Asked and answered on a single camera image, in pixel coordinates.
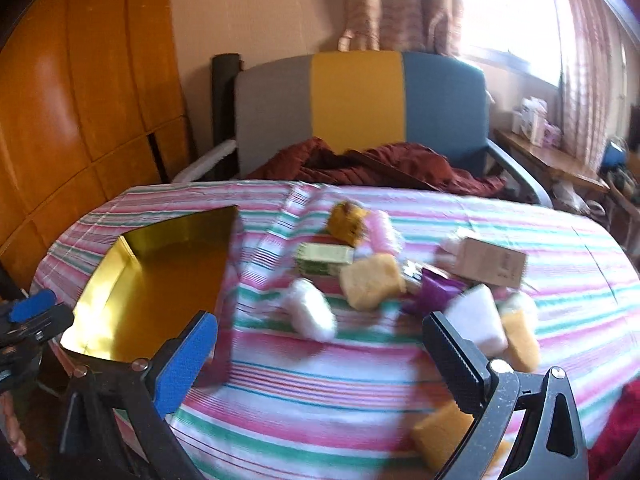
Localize yellow sponge with sock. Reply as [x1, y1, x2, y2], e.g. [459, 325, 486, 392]
[499, 292, 540, 373]

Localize yellow sponge front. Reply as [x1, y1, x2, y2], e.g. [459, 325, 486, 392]
[411, 401, 474, 474]

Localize white foam block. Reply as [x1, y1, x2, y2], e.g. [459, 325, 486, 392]
[444, 284, 508, 358]

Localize purple snack packet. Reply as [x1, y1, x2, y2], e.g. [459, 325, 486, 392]
[401, 268, 469, 318]

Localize beige cardboard box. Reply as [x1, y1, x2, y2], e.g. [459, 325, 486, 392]
[452, 237, 527, 288]

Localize green cream box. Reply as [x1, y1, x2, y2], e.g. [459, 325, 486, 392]
[294, 243, 355, 276]

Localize pink roll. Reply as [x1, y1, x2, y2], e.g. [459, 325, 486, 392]
[366, 210, 401, 256]

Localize yellow plush toy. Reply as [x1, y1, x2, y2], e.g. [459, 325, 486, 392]
[326, 200, 369, 247]

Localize gold rectangular tray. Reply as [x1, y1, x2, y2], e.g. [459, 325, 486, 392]
[61, 206, 240, 362]

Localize striped pink green tablecloth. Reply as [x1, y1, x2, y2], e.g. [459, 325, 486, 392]
[32, 181, 639, 479]

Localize wooden wardrobe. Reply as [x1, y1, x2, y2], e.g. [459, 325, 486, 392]
[1, 0, 195, 288]

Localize wooden side desk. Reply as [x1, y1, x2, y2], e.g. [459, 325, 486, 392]
[494, 129, 610, 194]

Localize dark red blanket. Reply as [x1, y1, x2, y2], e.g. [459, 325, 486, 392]
[247, 136, 506, 198]

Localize blue round container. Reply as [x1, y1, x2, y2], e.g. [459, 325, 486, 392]
[600, 138, 628, 174]

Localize white boxes on desk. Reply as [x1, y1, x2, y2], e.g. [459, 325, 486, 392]
[511, 98, 562, 148]

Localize grey yellow blue armchair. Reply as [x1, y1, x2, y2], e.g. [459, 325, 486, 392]
[174, 51, 552, 207]

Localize pink patterned curtain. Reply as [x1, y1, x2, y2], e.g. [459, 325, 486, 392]
[337, 0, 627, 170]

